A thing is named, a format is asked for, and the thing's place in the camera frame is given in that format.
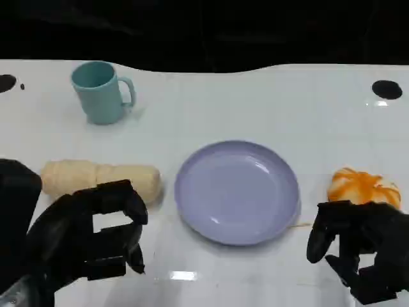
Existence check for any lilac plate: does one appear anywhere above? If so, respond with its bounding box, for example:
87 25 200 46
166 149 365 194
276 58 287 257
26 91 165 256
174 140 302 247

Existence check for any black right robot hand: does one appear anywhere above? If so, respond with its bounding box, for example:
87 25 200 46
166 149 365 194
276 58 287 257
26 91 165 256
306 200 409 305

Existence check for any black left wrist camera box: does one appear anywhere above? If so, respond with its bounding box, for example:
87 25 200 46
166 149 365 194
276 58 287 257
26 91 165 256
0 159 43 282

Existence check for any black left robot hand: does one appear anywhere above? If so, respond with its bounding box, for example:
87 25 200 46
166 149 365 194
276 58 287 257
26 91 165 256
25 179 149 292

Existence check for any pale green mug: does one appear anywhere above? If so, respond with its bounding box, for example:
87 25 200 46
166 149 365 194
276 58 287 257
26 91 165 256
70 61 137 125

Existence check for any orange and white toy bread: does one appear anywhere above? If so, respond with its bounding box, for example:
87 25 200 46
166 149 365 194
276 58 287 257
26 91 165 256
327 166 402 210

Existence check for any black round table grommet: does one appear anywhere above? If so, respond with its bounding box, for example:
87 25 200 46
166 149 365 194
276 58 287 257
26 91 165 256
371 80 403 99
0 74 17 94

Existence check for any beige towel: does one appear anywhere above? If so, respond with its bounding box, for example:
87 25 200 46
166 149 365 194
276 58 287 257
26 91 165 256
40 159 162 208

